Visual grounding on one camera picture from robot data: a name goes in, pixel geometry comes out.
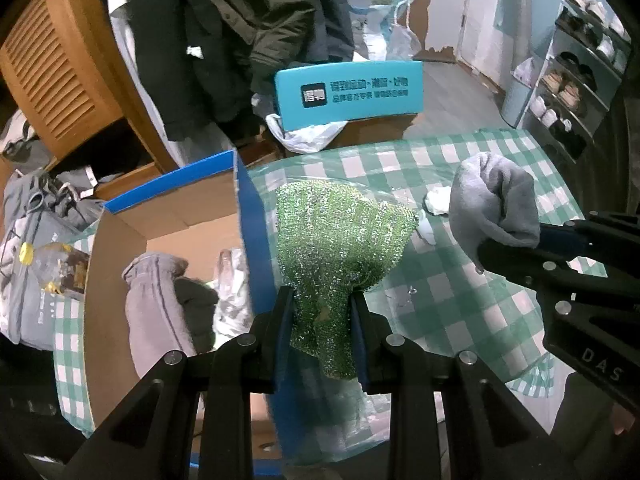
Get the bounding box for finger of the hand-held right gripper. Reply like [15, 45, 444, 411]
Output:
[537, 212, 640, 262]
[477, 240, 601, 301]

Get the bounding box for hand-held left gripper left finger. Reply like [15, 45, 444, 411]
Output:
[65, 285, 296, 480]

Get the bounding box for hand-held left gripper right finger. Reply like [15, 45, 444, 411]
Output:
[350, 292, 571, 480]

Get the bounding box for clear plastic bag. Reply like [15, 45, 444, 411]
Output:
[212, 247, 257, 341]

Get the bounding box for grey sock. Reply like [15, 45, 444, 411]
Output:
[448, 152, 542, 253]

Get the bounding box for blue cardboard box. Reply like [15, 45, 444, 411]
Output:
[82, 149, 391, 476]

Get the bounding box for green glitter scouring cloth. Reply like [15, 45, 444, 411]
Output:
[276, 180, 420, 381]

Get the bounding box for grey fleece glove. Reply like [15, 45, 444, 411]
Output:
[122, 252, 221, 376]

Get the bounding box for person's right forearm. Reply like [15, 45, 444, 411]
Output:
[550, 372, 640, 480]

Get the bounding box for white blue plastic bag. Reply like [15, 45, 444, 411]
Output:
[416, 187, 455, 247]

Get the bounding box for light blue bin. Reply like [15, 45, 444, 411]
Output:
[500, 67, 538, 128]

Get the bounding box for shoe rack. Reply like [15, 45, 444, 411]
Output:
[520, 0, 633, 163]

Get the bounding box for rows of shoes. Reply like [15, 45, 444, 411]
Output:
[530, 0, 631, 158]

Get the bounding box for brown cardboard box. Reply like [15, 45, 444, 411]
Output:
[320, 112, 418, 153]

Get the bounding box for teal printed box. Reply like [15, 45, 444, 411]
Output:
[274, 59, 425, 133]

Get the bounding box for yellow cap plastic bottle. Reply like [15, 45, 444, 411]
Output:
[17, 242, 91, 301]

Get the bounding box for grey bag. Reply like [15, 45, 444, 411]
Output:
[0, 167, 106, 351]

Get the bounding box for dark jacket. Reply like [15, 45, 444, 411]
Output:
[127, 0, 313, 142]

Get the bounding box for navy jacket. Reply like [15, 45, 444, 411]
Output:
[302, 0, 357, 67]

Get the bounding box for wooden cabinet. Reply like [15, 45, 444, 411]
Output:
[0, 0, 181, 201]

